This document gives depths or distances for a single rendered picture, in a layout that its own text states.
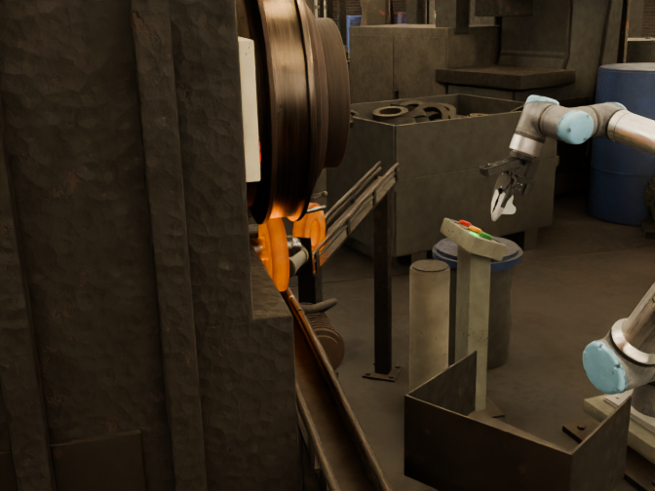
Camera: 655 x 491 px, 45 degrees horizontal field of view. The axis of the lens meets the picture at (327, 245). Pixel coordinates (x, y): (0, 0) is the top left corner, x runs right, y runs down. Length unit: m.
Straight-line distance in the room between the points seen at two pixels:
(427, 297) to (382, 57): 3.72
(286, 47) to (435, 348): 1.35
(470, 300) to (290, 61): 1.36
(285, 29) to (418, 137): 2.45
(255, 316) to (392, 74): 4.82
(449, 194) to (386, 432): 1.65
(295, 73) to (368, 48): 4.76
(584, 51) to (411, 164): 2.02
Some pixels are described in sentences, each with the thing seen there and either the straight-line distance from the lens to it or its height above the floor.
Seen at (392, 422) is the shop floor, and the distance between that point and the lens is 2.60.
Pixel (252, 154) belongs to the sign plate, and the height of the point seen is 1.10.
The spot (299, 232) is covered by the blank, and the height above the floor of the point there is 0.73.
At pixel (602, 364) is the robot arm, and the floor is 0.34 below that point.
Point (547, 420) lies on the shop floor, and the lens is 2.67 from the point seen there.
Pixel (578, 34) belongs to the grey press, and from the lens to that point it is 5.38.
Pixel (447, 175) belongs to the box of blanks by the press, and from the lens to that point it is 3.86.
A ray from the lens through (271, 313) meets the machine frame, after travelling 1.11.
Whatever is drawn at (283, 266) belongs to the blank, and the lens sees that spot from 1.51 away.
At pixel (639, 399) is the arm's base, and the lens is 2.47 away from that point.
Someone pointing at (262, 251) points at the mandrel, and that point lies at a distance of 1.55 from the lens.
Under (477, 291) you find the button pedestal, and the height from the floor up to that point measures 0.42.
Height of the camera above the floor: 1.28
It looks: 17 degrees down
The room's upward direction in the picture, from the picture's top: 1 degrees counter-clockwise
